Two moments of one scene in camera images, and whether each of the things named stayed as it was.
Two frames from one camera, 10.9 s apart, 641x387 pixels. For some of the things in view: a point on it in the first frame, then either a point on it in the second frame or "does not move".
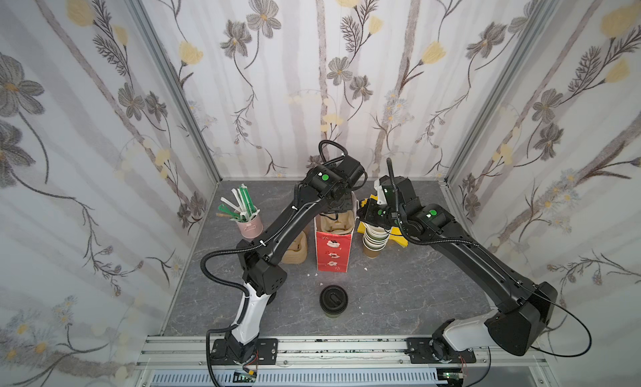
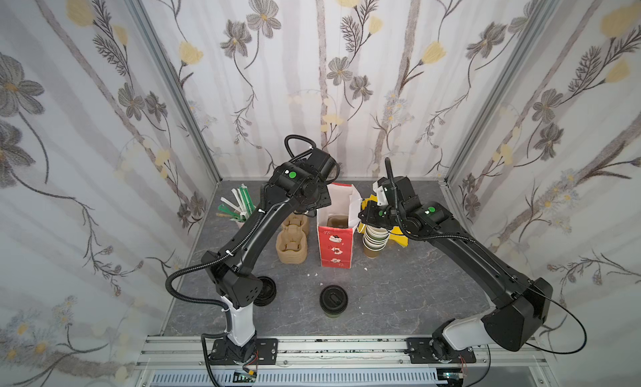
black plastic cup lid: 333,299 does not move
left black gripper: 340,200 → 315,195
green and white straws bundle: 247,210 does not move
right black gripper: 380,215 does not move
